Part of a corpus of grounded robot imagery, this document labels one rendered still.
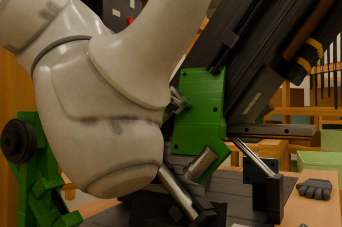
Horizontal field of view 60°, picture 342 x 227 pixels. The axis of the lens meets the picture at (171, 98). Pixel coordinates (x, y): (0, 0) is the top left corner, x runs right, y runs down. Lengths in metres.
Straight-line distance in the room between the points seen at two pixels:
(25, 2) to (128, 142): 0.19
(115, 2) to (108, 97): 0.57
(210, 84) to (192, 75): 0.06
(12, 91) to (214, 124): 0.44
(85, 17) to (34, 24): 0.06
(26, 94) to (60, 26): 0.38
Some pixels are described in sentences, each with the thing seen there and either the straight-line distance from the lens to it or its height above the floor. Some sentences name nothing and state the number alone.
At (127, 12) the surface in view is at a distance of 0.85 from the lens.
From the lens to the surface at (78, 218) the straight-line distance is 0.56.
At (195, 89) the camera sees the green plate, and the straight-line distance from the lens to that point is 0.70.
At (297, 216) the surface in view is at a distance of 0.87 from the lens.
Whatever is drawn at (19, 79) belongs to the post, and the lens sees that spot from 0.72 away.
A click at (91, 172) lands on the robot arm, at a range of 0.27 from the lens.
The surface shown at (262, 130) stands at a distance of 0.76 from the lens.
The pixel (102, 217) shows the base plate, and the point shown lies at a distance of 0.82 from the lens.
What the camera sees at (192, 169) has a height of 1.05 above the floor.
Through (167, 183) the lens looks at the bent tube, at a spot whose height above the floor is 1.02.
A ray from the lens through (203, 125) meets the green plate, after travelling 0.67.
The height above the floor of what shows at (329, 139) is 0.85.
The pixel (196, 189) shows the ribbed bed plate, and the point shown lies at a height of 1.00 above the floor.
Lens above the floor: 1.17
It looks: 2 degrees up
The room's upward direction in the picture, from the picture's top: straight up
